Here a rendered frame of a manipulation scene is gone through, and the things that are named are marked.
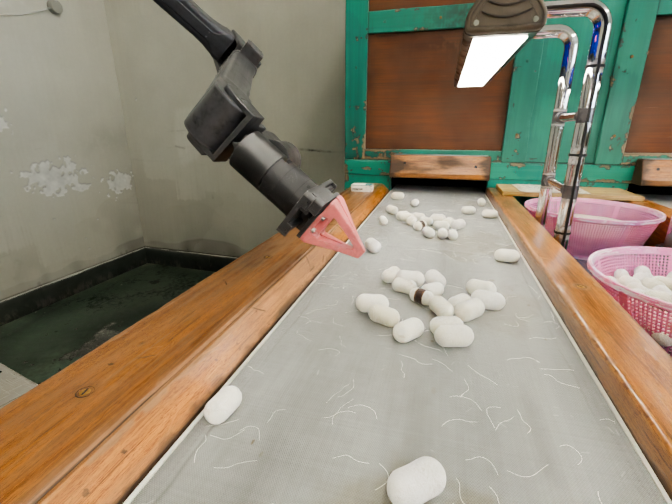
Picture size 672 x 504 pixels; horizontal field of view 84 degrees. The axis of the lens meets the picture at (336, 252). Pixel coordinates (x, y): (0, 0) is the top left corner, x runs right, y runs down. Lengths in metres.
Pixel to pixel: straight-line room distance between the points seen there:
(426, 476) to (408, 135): 1.13
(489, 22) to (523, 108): 0.80
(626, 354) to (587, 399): 0.05
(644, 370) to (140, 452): 0.37
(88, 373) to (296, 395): 0.16
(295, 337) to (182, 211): 2.39
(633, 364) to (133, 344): 0.41
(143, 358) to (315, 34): 2.02
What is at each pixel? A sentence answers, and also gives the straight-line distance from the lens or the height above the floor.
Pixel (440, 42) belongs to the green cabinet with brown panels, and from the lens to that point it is 1.30.
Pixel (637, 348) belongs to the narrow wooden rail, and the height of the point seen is 0.76.
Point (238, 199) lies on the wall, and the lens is 2.46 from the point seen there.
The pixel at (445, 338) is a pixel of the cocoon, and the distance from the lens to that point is 0.38.
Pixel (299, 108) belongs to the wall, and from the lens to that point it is 2.22.
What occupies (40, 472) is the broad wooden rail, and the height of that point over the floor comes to 0.76.
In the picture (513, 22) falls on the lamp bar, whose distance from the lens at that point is 0.50.
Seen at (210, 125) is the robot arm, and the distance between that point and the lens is 0.51.
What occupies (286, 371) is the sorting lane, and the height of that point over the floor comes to 0.74.
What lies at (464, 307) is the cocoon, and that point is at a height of 0.76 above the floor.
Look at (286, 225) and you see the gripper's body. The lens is 0.45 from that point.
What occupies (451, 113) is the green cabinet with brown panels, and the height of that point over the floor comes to 0.98.
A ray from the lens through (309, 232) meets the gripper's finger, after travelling 0.47.
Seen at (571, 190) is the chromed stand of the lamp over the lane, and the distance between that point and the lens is 0.74.
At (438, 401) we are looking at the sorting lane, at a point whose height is 0.74.
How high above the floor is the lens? 0.94
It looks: 18 degrees down
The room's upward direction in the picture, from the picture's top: straight up
